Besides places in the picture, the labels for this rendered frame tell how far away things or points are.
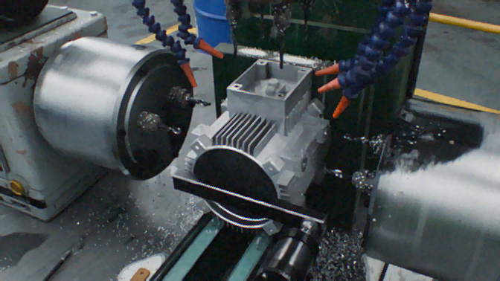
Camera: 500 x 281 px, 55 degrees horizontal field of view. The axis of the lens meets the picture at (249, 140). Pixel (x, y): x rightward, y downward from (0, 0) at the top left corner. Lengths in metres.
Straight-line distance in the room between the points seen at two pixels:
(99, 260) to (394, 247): 0.57
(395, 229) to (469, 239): 0.09
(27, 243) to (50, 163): 0.17
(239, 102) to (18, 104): 0.42
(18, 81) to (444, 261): 0.75
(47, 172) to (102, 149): 0.23
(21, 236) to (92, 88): 0.39
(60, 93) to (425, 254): 0.63
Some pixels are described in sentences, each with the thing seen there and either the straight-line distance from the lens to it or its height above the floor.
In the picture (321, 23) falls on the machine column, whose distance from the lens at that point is 0.93.
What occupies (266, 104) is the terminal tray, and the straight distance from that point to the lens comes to 0.74.
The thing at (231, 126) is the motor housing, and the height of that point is 1.11.
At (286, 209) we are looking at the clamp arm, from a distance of 0.70.
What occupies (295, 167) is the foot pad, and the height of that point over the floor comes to 1.06.
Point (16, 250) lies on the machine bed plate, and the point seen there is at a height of 0.80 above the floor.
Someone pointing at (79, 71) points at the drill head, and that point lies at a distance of 0.87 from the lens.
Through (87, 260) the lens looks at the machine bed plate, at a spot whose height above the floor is 0.80.
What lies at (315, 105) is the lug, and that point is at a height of 1.09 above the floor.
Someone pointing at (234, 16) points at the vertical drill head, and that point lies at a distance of 0.70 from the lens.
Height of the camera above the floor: 1.50
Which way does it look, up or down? 34 degrees down
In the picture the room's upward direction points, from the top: 2 degrees counter-clockwise
